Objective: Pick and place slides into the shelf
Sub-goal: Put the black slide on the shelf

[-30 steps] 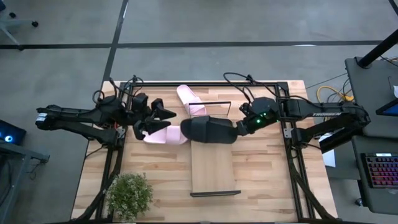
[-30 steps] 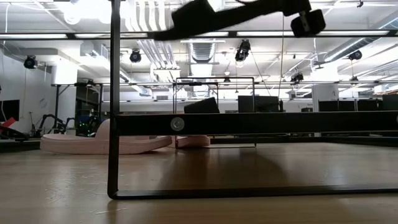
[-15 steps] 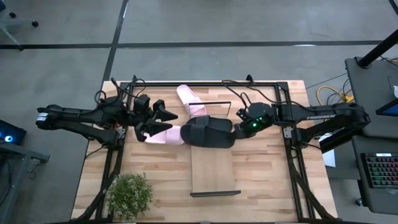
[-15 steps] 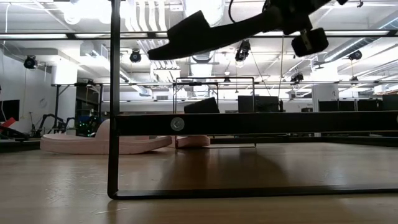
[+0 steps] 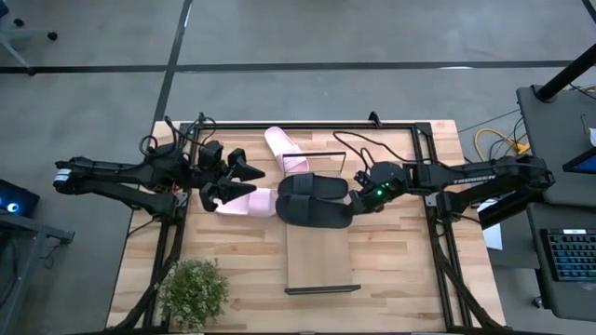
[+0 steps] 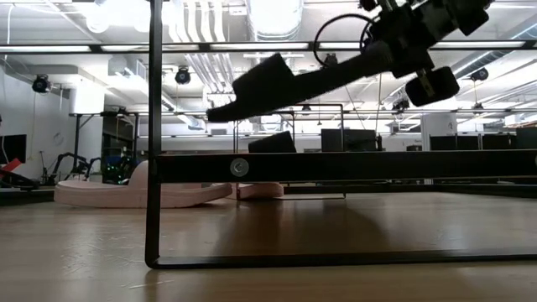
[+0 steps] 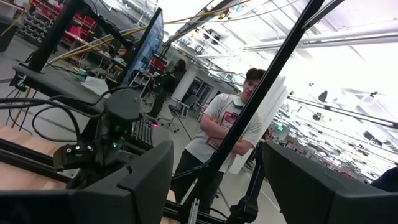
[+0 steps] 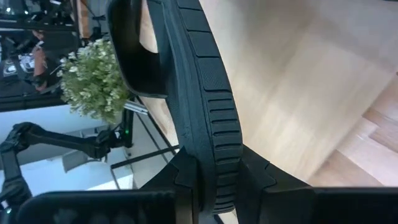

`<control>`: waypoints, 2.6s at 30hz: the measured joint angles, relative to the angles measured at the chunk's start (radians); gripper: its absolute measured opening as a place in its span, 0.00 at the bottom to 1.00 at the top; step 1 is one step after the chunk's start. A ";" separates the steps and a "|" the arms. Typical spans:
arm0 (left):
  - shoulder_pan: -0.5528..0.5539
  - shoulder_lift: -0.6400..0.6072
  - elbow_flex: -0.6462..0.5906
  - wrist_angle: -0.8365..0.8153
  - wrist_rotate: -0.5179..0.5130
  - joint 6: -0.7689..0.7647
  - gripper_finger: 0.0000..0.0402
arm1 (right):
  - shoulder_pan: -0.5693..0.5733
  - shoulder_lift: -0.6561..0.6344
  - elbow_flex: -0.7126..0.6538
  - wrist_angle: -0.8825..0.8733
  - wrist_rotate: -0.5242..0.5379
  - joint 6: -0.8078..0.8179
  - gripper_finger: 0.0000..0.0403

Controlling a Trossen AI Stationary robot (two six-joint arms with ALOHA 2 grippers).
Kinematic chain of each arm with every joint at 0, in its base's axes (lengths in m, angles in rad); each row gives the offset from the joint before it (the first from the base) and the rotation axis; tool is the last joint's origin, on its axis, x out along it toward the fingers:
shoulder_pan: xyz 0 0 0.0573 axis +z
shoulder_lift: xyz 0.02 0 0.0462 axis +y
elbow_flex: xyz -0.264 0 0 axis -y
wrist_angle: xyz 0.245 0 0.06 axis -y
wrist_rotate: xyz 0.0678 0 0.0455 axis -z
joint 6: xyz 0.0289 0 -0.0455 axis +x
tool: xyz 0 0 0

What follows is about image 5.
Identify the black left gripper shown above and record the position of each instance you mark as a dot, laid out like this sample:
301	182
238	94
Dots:
209	177

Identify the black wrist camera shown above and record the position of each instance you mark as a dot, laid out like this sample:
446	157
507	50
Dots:
363	178
210	155

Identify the grey metal stand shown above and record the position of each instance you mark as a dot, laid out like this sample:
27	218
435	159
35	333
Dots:
37	229

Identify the small green potted table plant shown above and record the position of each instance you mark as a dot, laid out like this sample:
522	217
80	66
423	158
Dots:
193	293

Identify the grey desk with keyboard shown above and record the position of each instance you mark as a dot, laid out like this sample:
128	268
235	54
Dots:
568	298

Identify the black aluminium table frame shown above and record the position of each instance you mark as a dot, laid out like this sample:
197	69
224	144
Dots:
326	126

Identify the grey desk with black pole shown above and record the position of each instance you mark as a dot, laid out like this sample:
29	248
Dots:
554	135

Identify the backlit black keyboard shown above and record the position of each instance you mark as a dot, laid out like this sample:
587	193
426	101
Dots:
572	256

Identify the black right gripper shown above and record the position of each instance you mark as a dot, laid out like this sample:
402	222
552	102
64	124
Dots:
388	181

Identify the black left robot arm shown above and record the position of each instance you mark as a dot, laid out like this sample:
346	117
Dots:
116	174

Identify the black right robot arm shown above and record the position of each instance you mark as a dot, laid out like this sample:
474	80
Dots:
479	179

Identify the wood shelf black metal frame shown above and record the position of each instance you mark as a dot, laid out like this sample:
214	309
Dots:
319	256

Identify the black clamp mount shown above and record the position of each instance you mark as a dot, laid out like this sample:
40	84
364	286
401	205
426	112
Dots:
374	118

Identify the grey office chair base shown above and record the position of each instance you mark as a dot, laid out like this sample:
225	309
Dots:
52	35

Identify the black flat panel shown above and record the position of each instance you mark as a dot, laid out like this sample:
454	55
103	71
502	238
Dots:
507	211

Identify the small black round knob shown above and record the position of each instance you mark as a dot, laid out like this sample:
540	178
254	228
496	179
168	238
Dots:
537	302

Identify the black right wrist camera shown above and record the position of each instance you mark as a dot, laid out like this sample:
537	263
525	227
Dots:
363	178

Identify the black round pole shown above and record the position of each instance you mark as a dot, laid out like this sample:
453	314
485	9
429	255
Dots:
563	74

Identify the black slide sandal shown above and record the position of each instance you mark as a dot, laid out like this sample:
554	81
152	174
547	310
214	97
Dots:
321	186
316	214

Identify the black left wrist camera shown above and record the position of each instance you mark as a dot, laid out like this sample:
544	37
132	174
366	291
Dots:
210	155

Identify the white paper sheet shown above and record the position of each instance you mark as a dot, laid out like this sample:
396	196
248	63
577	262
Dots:
493	237

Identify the black computer with blue light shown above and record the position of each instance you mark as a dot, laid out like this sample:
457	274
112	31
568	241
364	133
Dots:
18	200

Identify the pink slide sandal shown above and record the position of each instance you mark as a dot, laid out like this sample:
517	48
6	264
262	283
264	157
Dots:
261	205
281	142

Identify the tablet with blue screen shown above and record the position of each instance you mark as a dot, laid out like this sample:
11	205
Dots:
586	164

